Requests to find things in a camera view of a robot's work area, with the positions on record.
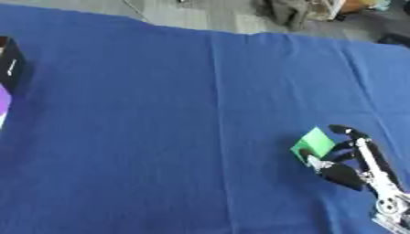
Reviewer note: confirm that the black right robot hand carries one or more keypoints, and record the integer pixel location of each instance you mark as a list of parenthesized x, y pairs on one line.
[(341, 175)]

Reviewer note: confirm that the purple object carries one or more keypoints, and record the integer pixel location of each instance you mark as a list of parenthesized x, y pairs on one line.
[(4, 102)]

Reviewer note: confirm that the green cube block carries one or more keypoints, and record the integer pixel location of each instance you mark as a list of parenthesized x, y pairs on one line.
[(316, 144)]

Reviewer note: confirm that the grey cloth bag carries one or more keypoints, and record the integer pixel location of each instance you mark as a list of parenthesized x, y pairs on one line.
[(283, 11)]

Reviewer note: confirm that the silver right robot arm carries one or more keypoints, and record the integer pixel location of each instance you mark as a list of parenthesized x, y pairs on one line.
[(392, 210)]

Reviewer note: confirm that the black open box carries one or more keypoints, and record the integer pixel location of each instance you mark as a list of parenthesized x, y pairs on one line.
[(10, 65)]

